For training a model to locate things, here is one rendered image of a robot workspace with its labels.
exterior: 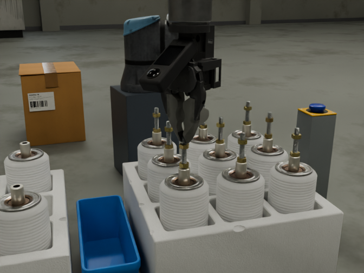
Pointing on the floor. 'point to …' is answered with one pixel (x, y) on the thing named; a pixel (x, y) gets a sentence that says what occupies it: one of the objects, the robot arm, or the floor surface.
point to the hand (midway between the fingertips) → (182, 136)
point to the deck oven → (11, 19)
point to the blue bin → (106, 236)
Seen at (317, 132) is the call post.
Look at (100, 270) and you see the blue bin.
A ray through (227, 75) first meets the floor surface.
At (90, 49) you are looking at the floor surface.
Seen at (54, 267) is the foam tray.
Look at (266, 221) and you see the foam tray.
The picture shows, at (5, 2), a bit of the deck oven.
